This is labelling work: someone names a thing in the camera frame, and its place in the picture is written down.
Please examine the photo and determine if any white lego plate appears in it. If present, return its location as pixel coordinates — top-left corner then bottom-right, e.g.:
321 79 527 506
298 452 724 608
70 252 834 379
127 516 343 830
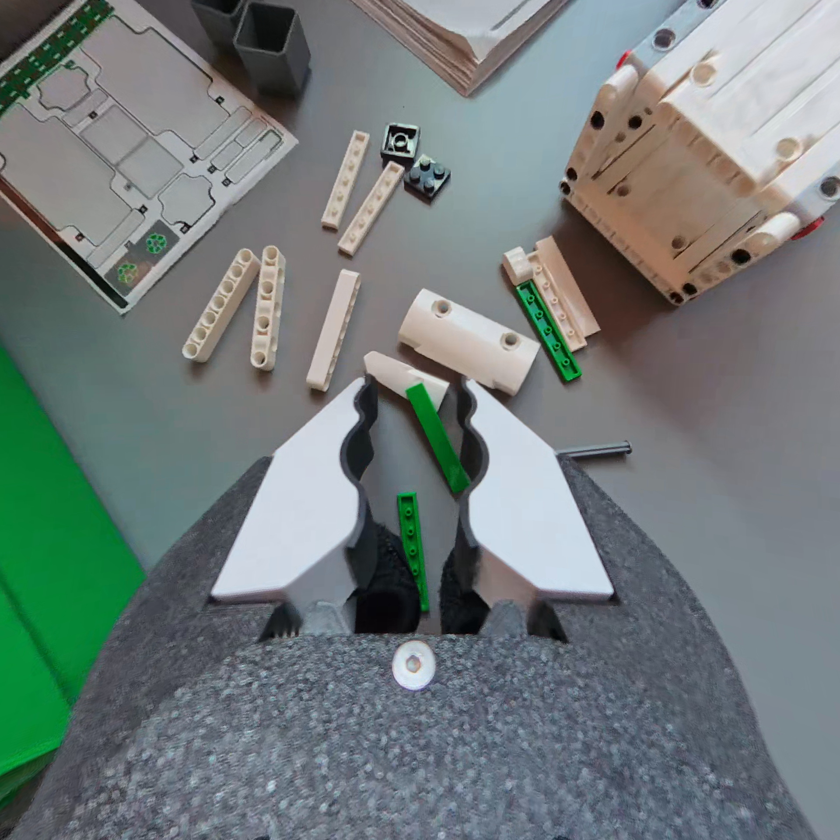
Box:
321 129 372 231
337 161 406 257

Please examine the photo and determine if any lego instruction booklet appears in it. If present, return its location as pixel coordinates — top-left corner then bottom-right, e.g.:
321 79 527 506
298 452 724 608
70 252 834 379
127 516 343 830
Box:
350 0 572 98

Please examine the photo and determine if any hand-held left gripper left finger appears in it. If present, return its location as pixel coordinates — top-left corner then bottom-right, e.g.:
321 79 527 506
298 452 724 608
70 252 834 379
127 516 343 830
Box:
210 377 382 605

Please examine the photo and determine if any white lego bracket piece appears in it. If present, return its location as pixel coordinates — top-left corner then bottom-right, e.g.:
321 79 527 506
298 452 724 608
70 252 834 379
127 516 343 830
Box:
501 235 602 349

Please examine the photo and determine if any lego sticker sheet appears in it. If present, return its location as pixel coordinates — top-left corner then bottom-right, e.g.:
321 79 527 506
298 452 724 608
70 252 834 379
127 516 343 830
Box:
0 0 300 315

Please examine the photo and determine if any long white lego tile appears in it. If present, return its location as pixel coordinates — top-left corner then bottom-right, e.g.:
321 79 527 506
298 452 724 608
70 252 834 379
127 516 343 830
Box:
305 268 362 393

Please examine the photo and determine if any green plastic bin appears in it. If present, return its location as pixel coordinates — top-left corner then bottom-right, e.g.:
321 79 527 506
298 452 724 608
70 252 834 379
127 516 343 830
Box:
0 344 147 796

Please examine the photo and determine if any white lego beam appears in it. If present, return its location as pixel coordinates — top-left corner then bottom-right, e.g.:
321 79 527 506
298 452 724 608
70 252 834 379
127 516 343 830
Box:
250 245 287 373
182 247 261 364

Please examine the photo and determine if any black square lego plate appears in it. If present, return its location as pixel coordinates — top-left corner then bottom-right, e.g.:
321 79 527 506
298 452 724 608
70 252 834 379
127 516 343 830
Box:
403 154 453 198
380 122 421 162

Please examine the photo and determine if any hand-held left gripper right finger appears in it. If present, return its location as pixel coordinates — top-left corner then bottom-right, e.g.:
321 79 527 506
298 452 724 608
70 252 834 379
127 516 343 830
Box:
456 377 616 602

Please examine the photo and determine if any white curved lego panel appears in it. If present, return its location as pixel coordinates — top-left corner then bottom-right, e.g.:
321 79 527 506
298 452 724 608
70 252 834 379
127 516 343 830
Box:
398 288 542 396

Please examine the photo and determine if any white lego container body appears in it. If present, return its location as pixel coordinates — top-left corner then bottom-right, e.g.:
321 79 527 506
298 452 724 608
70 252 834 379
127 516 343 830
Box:
559 0 840 308

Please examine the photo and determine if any green lego tile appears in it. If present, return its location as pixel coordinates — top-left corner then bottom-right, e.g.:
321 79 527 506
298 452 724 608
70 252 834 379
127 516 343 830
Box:
405 383 471 495

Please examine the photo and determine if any grey lego bin piece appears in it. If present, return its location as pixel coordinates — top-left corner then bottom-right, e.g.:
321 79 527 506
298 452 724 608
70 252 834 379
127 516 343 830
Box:
232 3 311 100
190 0 251 47

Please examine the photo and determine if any thin white lego liftarm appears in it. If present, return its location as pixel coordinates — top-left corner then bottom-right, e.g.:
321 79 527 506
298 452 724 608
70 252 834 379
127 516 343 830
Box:
362 350 451 412

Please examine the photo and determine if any grey lego axle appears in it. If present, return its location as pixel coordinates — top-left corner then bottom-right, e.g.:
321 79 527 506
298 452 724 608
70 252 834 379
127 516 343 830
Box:
556 440 633 459

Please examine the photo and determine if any green lego plate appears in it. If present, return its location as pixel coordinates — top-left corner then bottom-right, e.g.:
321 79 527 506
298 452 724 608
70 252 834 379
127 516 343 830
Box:
395 490 431 613
512 280 584 382

